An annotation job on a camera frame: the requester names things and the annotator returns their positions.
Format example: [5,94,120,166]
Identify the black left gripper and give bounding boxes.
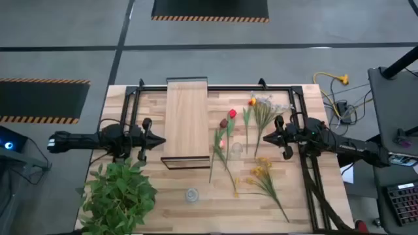
[129,117,167,163]

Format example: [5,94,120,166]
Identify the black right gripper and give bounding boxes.
[263,114,306,161]

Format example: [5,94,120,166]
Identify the white wildflower spray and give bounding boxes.
[250,92,294,160]

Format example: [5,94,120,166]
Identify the yellow wildflower spray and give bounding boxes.
[233,156,291,223]

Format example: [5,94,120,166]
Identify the clear glass vase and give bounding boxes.
[185,187,200,203]
[229,142,244,161]

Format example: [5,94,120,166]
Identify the orange yellow artificial tulip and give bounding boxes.
[242,97,257,155]

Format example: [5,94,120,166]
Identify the red artificial tulip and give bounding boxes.
[223,108,238,171]

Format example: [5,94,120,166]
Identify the green leafy potted plant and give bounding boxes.
[75,157,159,235]

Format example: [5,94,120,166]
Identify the black power strip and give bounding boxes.
[336,101,352,125]

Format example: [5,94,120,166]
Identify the white paper sheet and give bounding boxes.
[339,163,355,184]

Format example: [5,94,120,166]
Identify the dark grey desk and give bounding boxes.
[372,153,418,235]

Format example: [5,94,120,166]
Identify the red floor object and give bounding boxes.
[355,219,370,234]

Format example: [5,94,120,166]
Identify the black hazard-striped floor mat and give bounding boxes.
[150,0,270,24]
[0,77,91,125]

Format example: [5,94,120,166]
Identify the grey side table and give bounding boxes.
[368,67,418,157]

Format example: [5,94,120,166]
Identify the black keyboard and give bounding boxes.
[382,181,418,228]

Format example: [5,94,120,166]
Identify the black computer blue light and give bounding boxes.
[0,125,29,154]

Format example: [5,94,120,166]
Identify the black pole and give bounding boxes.
[381,45,418,80]

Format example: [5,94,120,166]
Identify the wooden shelf black metal frame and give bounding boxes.
[159,76,212,170]

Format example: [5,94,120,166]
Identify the black aluminium rig frame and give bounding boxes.
[119,78,355,234]

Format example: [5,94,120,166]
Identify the yellow extension cable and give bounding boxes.
[312,71,375,119]

